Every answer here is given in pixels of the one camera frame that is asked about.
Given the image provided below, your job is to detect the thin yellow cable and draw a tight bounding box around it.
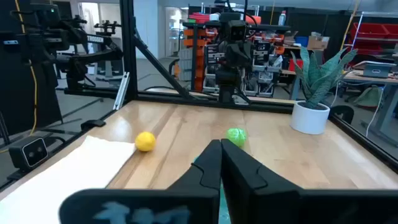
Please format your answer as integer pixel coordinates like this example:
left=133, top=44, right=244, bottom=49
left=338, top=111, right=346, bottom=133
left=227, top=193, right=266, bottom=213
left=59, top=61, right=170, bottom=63
left=14, top=0, right=38, bottom=153

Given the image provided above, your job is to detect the brown cardboard box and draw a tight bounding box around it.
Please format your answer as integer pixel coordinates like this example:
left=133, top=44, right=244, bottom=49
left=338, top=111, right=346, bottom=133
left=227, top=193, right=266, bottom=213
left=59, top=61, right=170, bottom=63
left=307, top=32, right=330, bottom=50

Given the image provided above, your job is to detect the orange and black parts shelf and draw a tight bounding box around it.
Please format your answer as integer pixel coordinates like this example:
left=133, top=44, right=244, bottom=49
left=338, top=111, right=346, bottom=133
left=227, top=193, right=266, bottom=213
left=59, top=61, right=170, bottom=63
left=182, top=12, right=293, bottom=98

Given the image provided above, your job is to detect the silver aluminium profile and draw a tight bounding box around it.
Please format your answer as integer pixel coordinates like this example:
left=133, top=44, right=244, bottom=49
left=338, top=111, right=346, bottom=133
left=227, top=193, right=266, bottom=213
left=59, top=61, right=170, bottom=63
left=113, top=72, right=131, bottom=111

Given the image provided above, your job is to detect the grey-green bag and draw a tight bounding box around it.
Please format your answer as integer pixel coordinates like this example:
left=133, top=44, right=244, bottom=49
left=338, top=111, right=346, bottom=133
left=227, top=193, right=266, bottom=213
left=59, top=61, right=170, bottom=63
left=354, top=86, right=385, bottom=108

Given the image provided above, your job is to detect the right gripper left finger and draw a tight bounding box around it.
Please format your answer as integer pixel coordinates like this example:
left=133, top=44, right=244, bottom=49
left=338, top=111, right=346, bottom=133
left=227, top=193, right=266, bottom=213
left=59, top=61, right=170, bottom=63
left=58, top=139, right=222, bottom=224

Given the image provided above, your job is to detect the wooden desk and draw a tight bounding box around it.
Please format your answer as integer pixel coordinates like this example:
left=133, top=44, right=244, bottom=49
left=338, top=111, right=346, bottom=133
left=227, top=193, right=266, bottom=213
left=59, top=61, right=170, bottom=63
left=341, top=70, right=398, bottom=147

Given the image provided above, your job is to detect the teal plastic bin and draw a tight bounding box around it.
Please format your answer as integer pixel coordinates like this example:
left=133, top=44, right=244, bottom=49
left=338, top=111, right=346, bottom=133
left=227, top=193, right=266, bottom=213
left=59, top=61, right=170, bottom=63
left=218, top=182, right=233, bottom=224

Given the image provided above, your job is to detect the green snake plant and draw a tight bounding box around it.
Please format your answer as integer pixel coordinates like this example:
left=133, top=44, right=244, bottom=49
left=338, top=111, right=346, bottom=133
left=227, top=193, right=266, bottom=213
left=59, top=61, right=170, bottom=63
left=290, top=46, right=358, bottom=110

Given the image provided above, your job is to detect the yellow hanging strap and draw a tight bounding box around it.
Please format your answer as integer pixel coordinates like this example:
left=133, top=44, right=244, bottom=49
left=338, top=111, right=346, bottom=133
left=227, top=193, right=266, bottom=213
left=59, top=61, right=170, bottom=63
left=340, top=0, right=362, bottom=50

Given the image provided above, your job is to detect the green toy cabbage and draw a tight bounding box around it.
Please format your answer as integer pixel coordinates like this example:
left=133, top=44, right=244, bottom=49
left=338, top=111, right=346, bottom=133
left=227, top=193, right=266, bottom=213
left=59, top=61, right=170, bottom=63
left=226, top=128, right=248, bottom=148

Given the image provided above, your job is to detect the large black panel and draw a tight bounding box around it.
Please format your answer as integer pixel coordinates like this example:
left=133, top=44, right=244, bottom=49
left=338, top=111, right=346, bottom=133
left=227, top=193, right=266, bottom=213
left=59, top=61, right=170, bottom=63
left=0, top=0, right=63, bottom=135

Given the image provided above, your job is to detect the black table clamp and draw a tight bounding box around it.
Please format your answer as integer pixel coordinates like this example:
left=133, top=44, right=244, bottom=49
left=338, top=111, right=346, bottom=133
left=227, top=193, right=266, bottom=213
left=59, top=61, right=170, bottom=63
left=80, top=119, right=107, bottom=131

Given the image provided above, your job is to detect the white folded cloth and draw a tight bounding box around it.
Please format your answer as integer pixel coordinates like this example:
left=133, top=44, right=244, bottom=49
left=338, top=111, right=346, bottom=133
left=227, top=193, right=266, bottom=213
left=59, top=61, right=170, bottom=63
left=0, top=135, right=137, bottom=224

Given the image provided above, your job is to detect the grey metal box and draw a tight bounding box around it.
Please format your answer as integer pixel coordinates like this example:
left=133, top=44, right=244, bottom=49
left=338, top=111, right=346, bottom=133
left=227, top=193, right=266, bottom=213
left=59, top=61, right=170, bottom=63
left=362, top=61, right=397, bottom=78

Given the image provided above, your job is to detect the yellow toy lemon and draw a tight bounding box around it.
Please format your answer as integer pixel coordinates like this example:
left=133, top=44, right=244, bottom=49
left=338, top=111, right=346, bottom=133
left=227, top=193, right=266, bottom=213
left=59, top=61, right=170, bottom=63
left=134, top=131, right=157, bottom=153

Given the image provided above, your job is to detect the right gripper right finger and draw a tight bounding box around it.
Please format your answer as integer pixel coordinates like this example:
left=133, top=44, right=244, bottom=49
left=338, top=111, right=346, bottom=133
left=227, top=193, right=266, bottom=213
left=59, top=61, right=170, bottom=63
left=221, top=138, right=398, bottom=224

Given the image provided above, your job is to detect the white plant pot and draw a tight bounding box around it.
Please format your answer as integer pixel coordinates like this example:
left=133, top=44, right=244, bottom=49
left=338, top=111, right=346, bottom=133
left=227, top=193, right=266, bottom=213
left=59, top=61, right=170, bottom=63
left=289, top=101, right=331, bottom=136

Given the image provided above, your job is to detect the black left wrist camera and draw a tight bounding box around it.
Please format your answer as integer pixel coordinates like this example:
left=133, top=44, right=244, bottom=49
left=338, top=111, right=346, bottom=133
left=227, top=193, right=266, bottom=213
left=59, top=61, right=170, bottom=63
left=228, top=20, right=249, bottom=41

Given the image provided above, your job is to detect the thin white cable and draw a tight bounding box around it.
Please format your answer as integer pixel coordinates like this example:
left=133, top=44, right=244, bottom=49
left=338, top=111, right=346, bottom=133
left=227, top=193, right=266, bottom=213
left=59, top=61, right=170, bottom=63
left=365, top=84, right=387, bottom=138

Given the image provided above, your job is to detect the red bin rack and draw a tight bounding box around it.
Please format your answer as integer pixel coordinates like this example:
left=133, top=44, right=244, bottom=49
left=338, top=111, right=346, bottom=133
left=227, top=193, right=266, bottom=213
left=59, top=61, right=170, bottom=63
left=351, top=12, right=398, bottom=57

